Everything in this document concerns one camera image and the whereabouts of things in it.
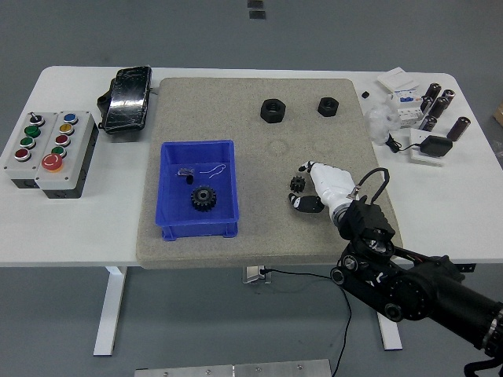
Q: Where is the silver socket under table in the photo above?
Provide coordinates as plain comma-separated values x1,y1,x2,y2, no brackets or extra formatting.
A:
241,265,273,285

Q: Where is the white square panel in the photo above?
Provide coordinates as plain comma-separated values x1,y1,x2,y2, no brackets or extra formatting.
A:
407,126,447,168

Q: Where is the black power cable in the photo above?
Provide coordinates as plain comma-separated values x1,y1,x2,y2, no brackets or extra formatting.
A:
260,268,353,377

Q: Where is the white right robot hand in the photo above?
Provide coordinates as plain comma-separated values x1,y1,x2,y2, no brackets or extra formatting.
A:
288,159,357,215

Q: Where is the grey emergency stop button box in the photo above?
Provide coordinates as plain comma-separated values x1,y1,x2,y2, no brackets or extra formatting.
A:
34,109,100,199

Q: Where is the white flat switch panel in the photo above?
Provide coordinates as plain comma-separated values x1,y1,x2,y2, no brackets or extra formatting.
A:
376,67,420,93

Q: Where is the large black gear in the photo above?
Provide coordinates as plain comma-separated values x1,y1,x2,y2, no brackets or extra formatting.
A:
190,185,219,214

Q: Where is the small black hex nut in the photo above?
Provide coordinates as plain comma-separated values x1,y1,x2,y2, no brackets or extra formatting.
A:
317,96,340,118

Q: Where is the black power adapter with cord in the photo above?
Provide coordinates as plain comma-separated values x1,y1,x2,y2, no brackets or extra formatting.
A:
384,133,454,159

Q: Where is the grey-brown foam mat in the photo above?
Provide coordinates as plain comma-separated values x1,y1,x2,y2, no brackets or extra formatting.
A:
135,77,404,270

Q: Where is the blue plastic box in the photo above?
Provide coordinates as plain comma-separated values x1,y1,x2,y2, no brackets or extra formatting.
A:
155,139,241,241

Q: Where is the white table leg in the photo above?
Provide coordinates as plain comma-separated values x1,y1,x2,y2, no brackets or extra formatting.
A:
93,265,128,357
376,309,403,351

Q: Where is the grey metal plate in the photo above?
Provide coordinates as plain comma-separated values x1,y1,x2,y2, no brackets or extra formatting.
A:
134,358,333,377

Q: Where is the black wrapped electronic device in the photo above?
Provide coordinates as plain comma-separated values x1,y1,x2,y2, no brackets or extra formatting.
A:
96,64,153,137

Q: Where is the crumpled clear plastic bag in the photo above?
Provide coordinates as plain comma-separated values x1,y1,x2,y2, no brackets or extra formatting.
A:
365,100,402,145

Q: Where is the white circuit breaker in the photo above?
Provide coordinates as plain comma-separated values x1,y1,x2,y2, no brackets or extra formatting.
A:
387,86,426,129

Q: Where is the large black hex nut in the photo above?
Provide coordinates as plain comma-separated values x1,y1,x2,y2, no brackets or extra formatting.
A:
259,98,286,124

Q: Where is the grey selector switch button box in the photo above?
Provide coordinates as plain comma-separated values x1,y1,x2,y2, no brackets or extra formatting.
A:
2,111,60,191

